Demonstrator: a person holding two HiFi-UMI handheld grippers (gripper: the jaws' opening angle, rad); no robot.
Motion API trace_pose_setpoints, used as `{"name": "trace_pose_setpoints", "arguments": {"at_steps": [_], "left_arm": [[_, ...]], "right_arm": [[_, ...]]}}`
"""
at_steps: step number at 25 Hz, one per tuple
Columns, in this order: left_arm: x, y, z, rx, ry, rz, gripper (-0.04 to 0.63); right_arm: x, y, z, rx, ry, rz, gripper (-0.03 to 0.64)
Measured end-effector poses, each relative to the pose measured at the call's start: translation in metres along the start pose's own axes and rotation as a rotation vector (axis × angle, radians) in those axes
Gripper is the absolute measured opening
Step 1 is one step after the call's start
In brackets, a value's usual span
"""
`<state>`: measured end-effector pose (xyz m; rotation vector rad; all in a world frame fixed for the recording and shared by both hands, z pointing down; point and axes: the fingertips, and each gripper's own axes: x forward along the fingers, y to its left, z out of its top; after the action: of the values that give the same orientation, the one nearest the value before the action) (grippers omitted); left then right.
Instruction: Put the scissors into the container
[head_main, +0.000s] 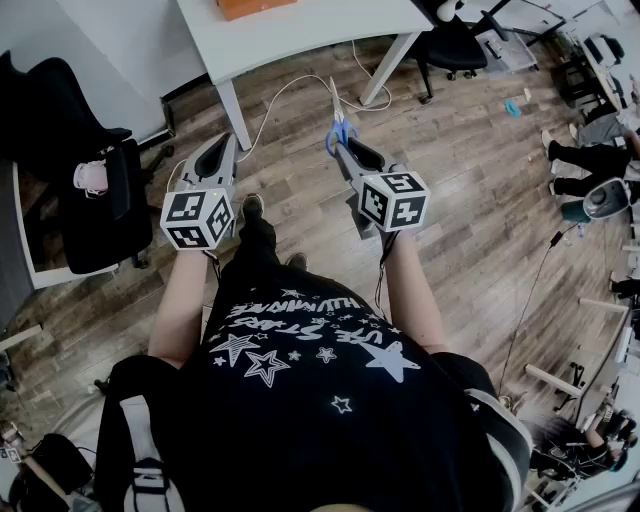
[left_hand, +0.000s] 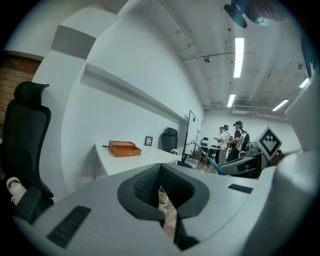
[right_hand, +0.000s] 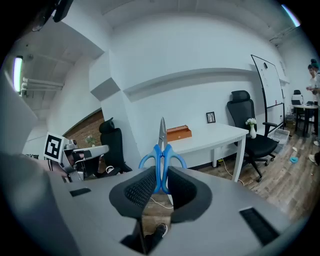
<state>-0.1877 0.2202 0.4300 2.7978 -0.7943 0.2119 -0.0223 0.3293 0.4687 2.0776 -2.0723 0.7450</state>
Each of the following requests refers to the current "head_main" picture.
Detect blue-handled scissors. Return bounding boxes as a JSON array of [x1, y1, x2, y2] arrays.
[[325, 75, 361, 159]]

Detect person's black trousers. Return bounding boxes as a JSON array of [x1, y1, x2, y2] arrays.
[[219, 212, 286, 301]]

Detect black floor cable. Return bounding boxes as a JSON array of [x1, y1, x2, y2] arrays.
[[497, 222, 581, 396]]

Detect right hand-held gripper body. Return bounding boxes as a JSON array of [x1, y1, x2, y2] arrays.
[[349, 162, 431, 234]]

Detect person's right forearm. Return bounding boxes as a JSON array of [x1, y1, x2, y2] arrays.
[[382, 229, 449, 354]]

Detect grey and black device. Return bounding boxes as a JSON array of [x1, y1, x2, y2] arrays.
[[582, 177, 632, 221]]

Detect teal bin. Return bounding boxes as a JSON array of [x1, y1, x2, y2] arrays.
[[559, 199, 594, 225]]

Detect light wooden beam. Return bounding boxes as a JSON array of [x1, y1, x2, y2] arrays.
[[524, 363, 585, 399], [0, 324, 44, 351], [578, 297, 630, 315]]

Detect white floor cable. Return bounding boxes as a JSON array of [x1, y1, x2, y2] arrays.
[[166, 39, 394, 194]]

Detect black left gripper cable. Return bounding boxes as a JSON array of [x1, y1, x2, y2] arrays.
[[202, 248, 224, 284]]

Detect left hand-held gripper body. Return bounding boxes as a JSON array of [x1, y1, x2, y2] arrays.
[[160, 160, 237, 251]]

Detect person's black star-print shirt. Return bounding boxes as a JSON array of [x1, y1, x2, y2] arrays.
[[94, 272, 534, 512]]

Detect white shoulder strap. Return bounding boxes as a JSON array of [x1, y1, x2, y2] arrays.
[[118, 394, 174, 512], [464, 387, 534, 481]]

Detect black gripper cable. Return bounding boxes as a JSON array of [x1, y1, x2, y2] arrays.
[[202, 248, 224, 284], [374, 230, 401, 321]]

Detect grey plastic drawer unit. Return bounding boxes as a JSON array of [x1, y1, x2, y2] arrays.
[[473, 28, 540, 76]]

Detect person's left forearm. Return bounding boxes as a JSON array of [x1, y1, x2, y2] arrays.
[[148, 247, 221, 369]]

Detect white desk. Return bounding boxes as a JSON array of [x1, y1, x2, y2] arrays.
[[174, 0, 436, 151]]

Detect pink plush toy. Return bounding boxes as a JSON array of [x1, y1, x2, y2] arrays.
[[73, 162, 110, 200]]

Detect orange cardboard box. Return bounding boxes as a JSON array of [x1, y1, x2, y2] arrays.
[[215, 0, 299, 22]]

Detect white plush toy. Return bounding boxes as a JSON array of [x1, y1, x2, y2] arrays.
[[433, 0, 469, 22]]

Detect black office chair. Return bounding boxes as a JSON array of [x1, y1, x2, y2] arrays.
[[412, 12, 490, 105], [0, 49, 176, 276]]

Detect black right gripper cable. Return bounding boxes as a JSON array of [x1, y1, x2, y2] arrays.
[[374, 230, 401, 321]]

